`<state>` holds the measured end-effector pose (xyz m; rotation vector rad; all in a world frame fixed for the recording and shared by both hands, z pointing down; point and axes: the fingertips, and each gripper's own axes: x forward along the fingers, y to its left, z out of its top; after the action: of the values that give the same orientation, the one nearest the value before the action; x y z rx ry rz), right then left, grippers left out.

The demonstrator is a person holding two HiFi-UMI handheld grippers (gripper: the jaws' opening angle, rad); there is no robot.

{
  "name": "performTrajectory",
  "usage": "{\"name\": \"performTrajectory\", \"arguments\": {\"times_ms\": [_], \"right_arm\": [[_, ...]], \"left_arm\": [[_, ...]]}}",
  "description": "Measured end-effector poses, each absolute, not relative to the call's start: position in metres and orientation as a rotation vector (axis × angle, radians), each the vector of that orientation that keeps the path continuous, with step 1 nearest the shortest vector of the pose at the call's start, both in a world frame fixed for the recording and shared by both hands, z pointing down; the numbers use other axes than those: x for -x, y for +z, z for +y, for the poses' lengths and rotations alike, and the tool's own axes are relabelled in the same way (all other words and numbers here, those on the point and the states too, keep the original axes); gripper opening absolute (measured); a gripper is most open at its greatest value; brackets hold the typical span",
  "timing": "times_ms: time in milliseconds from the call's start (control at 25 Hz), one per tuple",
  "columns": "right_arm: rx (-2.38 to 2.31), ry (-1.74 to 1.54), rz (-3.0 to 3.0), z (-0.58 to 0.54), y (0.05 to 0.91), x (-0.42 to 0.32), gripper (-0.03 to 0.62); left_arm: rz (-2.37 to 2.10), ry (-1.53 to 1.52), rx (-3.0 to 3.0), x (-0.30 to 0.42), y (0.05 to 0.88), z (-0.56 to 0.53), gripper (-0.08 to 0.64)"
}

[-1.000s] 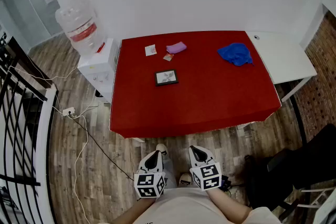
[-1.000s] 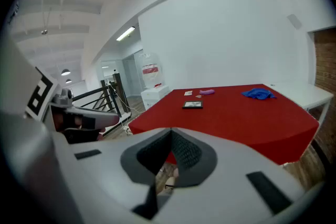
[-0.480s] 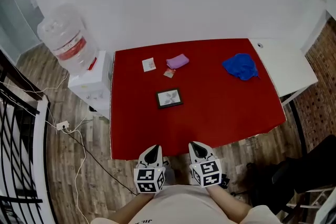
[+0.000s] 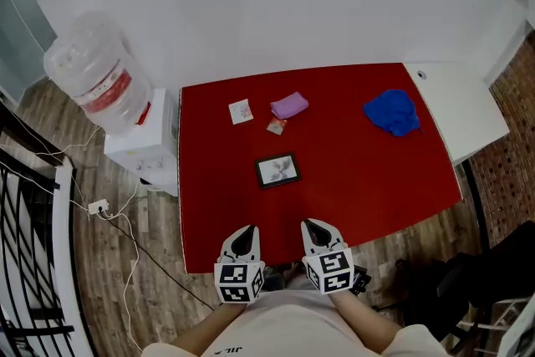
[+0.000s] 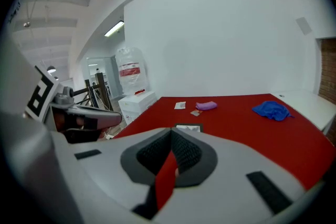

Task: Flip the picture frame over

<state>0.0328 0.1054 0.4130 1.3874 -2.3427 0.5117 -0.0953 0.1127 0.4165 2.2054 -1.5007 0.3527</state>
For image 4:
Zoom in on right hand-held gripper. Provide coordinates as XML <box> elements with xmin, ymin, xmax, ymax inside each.
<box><xmin>301</xmin><ymin>218</ymin><xmax>355</xmax><ymax>296</ymax></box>

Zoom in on black picture frame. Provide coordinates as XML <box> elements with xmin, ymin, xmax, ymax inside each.
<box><xmin>254</xmin><ymin>152</ymin><xmax>302</xmax><ymax>190</ymax></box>

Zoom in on person's left forearm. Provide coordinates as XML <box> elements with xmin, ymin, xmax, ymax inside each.
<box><xmin>171</xmin><ymin>300</ymin><xmax>252</xmax><ymax>357</ymax></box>

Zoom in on crumpled blue cloth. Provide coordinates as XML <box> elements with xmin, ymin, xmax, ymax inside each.
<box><xmin>362</xmin><ymin>89</ymin><xmax>422</xmax><ymax>138</ymax></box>

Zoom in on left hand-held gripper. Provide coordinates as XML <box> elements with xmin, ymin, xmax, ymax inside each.
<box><xmin>213</xmin><ymin>224</ymin><xmax>266</xmax><ymax>305</ymax></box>

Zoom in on white power strip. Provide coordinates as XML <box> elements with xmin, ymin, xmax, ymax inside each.
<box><xmin>87</xmin><ymin>199</ymin><xmax>110</xmax><ymax>216</ymax></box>

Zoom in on red table cloth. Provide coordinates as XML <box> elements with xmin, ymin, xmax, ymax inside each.
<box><xmin>178</xmin><ymin>62</ymin><xmax>464</xmax><ymax>275</ymax></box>

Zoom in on black floor cable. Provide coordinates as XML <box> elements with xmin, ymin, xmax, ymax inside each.
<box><xmin>106</xmin><ymin>217</ymin><xmax>217</xmax><ymax>313</ymax></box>

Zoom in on folded purple cloth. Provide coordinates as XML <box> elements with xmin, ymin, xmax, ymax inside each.
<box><xmin>269</xmin><ymin>91</ymin><xmax>310</xmax><ymax>120</ymax></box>

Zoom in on black waist device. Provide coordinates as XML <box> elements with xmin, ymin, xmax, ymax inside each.
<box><xmin>350</xmin><ymin>267</ymin><xmax>372</xmax><ymax>296</ymax></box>

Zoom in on white water dispenser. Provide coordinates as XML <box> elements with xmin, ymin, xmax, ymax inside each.
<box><xmin>103</xmin><ymin>87</ymin><xmax>181</xmax><ymax>197</ymax></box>

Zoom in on small red white packet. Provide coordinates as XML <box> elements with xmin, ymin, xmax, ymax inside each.
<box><xmin>266</xmin><ymin>116</ymin><xmax>289</xmax><ymax>136</ymax></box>

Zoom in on white desk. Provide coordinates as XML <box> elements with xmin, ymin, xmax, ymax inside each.
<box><xmin>403</xmin><ymin>61</ymin><xmax>511</xmax><ymax>166</ymax></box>

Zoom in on frosted glass door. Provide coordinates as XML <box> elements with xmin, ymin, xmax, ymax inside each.
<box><xmin>0</xmin><ymin>0</ymin><xmax>58</xmax><ymax>97</ymax></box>

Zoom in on person's grey trousers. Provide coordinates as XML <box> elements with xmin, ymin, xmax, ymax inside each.
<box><xmin>262</xmin><ymin>266</ymin><xmax>314</xmax><ymax>292</ymax></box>

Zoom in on long white cable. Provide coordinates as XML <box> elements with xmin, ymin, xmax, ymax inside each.
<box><xmin>106</xmin><ymin>212</ymin><xmax>143</xmax><ymax>352</ymax></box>

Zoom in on person's right forearm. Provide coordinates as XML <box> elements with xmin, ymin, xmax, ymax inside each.
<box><xmin>328</xmin><ymin>291</ymin><xmax>405</xmax><ymax>352</ymax></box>

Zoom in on person's white shirt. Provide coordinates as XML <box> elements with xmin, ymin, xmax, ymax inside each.
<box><xmin>141</xmin><ymin>290</ymin><xmax>452</xmax><ymax>357</ymax></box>

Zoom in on black chair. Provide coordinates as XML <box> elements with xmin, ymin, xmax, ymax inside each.
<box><xmin>434</xmin><ymin>221</ymin><xmax>535</xmax><ymax>352</ymax></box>

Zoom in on black metal railing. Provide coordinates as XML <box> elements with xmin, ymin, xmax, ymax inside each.
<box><xmin>0</xmin><ymin>102</ymin><xmax>76</xmax><ymax>357</ymax></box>

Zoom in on white floral print card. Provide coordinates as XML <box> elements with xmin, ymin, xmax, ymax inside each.
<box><xmin>228</xmin><ymin>98</ymin><xmax>255</xmax><ymax>125</ymax></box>

